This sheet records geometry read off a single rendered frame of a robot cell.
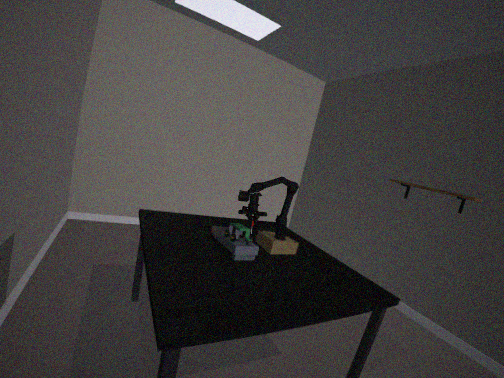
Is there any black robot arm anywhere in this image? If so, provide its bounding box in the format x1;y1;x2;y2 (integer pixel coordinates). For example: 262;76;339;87
238;177;299;241

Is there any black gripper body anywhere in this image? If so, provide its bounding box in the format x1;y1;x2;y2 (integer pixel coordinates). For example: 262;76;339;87
238;202;267;217

